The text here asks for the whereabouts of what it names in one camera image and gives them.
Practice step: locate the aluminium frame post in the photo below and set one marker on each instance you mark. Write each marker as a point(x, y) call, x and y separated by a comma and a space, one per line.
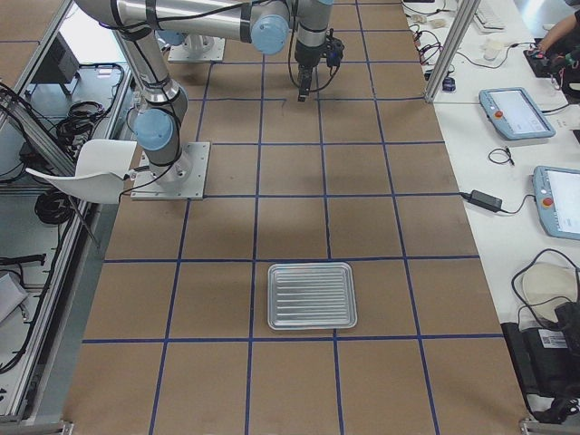
point(456, 33)

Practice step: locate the upper teach pendant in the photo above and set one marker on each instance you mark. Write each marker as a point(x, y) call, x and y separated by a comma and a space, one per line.
point(514, 114)

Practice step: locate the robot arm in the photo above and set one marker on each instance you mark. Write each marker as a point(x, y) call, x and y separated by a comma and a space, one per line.
point(157, 124)
point(264, 24)

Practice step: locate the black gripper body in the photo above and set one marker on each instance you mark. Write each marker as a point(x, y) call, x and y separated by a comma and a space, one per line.
point(305, 60)

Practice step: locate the teach pendant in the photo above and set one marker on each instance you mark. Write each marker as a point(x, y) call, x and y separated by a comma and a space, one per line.
point(514, 114)
point(557, 200)

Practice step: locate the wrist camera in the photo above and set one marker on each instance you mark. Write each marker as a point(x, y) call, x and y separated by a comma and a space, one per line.
point(333, 50)

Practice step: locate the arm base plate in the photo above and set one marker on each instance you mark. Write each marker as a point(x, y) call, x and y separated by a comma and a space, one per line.
point(198, 49)
point(186, 179)

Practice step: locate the lower teach pendant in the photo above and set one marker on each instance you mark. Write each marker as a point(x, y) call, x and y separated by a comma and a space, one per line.
point(557, 200)

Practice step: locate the white paper cup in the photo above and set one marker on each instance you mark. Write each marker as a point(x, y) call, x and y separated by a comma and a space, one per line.
point(492, 48)

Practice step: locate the black power adapter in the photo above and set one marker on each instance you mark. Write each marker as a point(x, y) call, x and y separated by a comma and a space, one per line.
point(482, 200)

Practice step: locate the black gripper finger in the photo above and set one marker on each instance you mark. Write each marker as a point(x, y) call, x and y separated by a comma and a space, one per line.
point(303, 91)

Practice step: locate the white plastic chair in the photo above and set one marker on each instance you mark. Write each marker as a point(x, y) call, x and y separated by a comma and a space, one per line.
point(100, 171)

